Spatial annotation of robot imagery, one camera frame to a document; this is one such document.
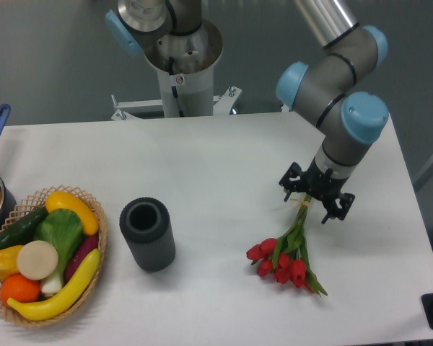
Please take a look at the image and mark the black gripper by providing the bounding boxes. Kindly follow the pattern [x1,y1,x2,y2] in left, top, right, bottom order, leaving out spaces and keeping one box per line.
[279,159,355,224]

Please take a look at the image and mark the red tulip bouquet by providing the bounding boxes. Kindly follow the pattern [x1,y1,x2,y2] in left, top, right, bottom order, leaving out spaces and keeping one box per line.
[246,195,328,296]

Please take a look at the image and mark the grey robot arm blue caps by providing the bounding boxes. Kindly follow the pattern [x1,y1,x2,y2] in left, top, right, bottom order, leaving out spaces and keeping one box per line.
[105,1,389,220]

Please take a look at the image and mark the dark grey ribbed vase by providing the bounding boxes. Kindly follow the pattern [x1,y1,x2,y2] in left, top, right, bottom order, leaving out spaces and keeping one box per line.
[119,197,176,272]

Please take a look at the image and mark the purple eggplant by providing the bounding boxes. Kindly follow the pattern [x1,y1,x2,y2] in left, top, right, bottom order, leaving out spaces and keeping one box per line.
[64,235,98,282]

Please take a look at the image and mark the yellow squash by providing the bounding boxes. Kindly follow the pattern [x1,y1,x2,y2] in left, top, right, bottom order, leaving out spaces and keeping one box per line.
[45,191,99,236]

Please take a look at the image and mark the green leafy bok choy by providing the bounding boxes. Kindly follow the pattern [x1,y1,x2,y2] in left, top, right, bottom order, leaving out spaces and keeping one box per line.
[33,209,83,297]

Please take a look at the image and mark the woven wicker basket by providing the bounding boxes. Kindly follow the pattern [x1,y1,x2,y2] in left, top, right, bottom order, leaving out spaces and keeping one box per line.
[0,185,108,328]

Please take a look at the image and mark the beige round disc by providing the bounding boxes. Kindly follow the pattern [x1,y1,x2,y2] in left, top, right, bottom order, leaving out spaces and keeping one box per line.
[17,240,58,280]

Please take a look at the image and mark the yellow banana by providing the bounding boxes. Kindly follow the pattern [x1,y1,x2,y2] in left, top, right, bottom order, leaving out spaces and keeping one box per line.
[7,249,101,321]

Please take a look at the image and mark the green cucumber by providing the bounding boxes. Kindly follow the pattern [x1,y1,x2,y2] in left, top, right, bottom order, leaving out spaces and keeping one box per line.
[0,208,48,250]

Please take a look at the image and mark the orange fruit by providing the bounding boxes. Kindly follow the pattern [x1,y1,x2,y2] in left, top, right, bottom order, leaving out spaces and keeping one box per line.
[0,274,40,307]

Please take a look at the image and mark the yellow bell pepper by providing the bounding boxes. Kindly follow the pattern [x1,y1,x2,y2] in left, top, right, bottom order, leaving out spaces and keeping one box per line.
[0,245,24,280]

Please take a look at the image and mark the white metal base frame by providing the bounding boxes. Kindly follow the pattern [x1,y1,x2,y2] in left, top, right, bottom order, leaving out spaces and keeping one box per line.
[110,86,242,121]

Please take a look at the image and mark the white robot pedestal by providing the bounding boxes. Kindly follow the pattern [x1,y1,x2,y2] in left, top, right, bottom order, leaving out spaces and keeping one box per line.
[156,66,214,118]

